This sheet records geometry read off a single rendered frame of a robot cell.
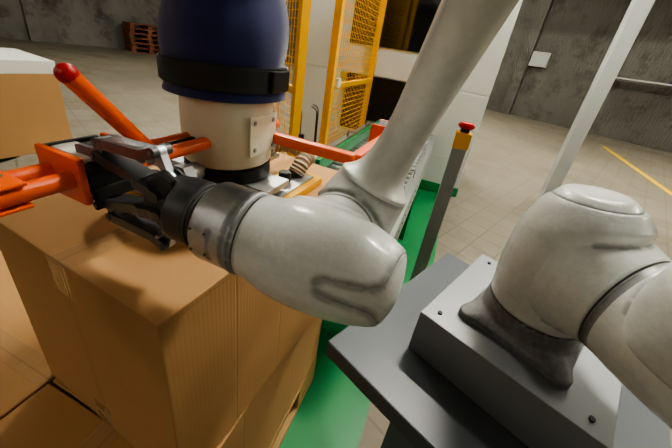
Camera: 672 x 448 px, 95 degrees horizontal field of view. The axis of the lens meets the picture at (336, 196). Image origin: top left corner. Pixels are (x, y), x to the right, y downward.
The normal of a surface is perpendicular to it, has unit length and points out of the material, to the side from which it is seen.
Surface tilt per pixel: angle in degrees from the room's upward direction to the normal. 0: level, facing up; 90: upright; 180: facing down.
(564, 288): 89
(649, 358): 105
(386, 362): 0
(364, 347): 0
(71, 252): 0
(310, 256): 51
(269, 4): 74
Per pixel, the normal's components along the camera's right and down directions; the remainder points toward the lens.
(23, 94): 0.85, 0.33
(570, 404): 0.11, -0.88
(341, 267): -0.07, -0.22
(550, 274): -0.93, 0.01
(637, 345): -0.99, 0.10
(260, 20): 0.75, 0.18
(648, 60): -0.71, 0.22
